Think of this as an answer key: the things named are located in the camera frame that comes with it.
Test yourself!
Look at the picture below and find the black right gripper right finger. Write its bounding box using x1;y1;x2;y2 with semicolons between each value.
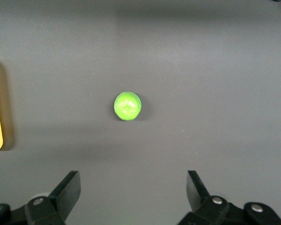
177;170;281;225

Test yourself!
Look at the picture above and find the green apple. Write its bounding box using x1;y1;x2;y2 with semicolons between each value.
113;91;143;122

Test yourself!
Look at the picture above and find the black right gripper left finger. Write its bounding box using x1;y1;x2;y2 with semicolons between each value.
0;170;82;225

